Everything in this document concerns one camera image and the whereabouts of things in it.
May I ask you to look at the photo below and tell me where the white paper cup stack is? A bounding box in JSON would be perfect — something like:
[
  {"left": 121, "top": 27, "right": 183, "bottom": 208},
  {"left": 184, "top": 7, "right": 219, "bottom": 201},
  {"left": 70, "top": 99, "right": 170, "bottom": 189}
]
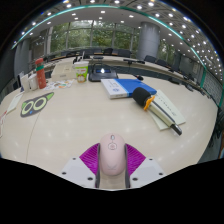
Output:
[{"left": 19, "top": 73, "right": 30, "bottom": 93}]

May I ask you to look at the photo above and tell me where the red and white leaflet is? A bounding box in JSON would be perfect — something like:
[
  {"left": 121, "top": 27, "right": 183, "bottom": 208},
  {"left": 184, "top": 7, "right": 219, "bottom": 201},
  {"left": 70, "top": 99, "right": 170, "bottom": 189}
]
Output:
[{"left": 0, "top": 111, "right": 8, "bottom": 138}]

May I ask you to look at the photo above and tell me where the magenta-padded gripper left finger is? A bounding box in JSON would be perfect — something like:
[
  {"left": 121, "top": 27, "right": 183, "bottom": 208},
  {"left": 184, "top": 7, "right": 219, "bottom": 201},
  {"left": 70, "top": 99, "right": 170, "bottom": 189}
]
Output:
[{"left": 59, "top": 143, "right": 101, "bottom": 188}]

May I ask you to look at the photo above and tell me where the printed paper cup with straw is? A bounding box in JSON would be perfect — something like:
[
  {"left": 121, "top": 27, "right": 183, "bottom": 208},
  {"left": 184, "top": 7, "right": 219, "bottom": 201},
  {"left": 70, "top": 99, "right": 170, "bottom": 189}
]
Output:
[{"left": 73, "top": 56, "right": 90, "bottom": 84}]

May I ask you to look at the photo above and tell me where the red drink bottle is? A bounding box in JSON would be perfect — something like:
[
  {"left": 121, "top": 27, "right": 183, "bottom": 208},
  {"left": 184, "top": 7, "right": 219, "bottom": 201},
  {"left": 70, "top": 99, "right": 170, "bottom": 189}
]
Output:
[{"left": 34, "top": 57, "right": 47, "bottom": 90}]

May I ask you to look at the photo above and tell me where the group of ceiling lights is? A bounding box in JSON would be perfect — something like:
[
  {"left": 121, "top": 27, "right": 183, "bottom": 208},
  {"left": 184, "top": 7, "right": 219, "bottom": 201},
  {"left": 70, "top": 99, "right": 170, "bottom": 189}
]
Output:
[{"left": 13, "top": 0, "right": 224, "bottom": 78}]

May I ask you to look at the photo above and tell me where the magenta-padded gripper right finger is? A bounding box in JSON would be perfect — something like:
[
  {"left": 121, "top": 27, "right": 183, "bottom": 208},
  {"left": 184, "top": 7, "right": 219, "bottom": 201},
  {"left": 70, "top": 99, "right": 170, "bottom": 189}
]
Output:
[{"left": 124, "top": 143, "right": 167, "bottom": 189}]

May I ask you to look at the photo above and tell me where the grey green cat-shaped mouse pad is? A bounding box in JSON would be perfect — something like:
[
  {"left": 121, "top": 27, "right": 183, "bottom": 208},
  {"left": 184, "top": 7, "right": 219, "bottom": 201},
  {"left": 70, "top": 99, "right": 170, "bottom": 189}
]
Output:
[{"left": 19, "top": 91, "right": 55, "bottom": 119}]

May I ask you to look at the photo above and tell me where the group of black office chairs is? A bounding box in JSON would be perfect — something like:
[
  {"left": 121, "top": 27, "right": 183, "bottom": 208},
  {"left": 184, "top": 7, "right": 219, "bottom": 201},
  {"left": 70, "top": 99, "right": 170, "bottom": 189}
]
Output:
[{"left": 43, "top": 47, "right": 201, "bottom": 88}]

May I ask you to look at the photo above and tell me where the beige desk organizer box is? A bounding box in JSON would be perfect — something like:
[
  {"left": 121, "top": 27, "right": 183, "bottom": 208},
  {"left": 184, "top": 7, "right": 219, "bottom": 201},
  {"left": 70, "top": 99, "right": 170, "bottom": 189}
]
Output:
[{"left": 49, "top": 62, "right": 77, "bottom": 83}]

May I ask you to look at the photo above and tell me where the blue and white book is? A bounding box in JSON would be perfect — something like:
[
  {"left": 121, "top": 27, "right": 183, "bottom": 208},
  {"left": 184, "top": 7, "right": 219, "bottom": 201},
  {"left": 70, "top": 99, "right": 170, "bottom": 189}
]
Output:
[{"left": 100, "top": 78, "right": 158, "bottom": 100}]

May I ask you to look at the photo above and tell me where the cream paper sheet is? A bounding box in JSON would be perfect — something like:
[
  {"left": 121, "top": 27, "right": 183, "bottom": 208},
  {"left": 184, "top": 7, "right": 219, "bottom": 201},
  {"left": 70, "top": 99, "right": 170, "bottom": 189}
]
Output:
[{"left": 6, "top": 92, "right": 25, "bottom": 114}]

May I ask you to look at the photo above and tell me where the cream booklet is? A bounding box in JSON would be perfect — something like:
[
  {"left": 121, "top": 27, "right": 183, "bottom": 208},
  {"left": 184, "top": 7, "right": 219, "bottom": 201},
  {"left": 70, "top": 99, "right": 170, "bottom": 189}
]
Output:
[{"left": 148, "top": 89, "right": 187, "bottom": 131}]

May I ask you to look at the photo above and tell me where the pink computer mouse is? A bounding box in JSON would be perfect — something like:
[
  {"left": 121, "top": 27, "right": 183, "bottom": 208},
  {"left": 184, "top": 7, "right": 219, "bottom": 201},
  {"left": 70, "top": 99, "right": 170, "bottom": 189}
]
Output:
[{"left": 98, "top": 132, "right": 127, "bottom": 177}]

